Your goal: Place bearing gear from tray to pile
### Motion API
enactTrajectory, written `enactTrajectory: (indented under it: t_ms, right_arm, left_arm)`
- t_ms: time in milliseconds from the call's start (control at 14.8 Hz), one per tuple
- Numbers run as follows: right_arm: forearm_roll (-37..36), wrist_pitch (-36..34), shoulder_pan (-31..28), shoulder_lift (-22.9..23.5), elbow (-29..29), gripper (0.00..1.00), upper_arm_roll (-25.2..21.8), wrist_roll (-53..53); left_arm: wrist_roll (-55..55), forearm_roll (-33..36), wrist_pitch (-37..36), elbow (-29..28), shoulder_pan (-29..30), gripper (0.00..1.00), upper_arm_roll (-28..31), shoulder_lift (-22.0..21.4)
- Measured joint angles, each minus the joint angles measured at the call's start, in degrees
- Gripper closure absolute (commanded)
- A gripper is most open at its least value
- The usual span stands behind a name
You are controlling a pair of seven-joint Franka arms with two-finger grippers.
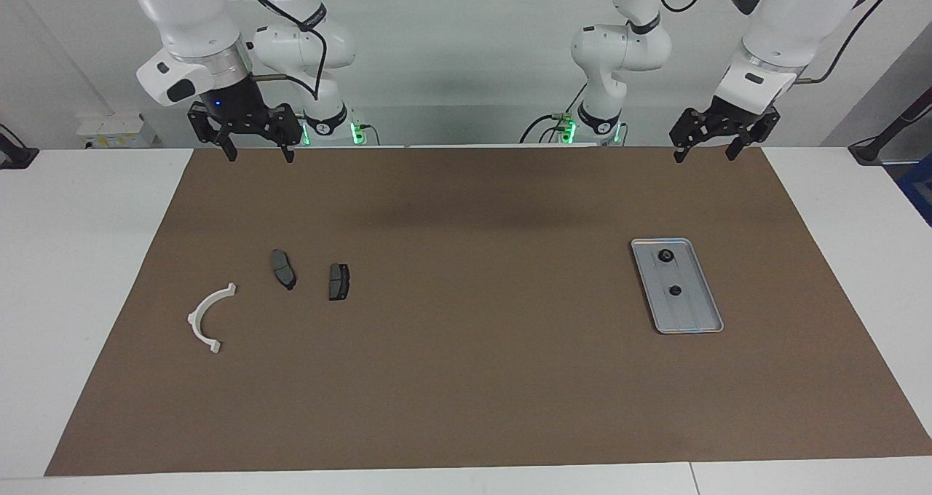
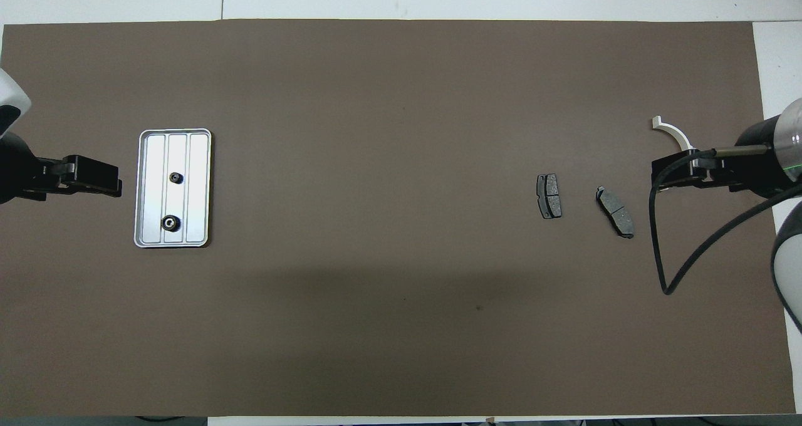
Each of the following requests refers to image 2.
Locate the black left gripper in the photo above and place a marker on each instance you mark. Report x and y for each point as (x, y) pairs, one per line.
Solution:
(50, 174)

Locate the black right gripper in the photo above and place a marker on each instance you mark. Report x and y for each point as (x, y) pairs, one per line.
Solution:
(723, 174)

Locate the large black bearing gear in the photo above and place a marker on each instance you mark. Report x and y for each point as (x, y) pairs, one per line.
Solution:
(170, 223)

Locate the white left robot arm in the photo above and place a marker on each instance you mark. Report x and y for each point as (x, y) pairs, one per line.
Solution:
(12, 163)

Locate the silver metal ribbed tray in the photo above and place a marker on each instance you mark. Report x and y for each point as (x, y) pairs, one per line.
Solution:
(194, 194)

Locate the large dark brake pad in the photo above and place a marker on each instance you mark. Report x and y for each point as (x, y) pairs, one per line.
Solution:
(615, 211)

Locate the small dark brake pad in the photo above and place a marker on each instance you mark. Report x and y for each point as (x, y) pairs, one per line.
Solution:
(549, 195)

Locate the large brown table mat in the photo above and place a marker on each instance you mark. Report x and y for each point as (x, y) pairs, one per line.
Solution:
(401, 100)

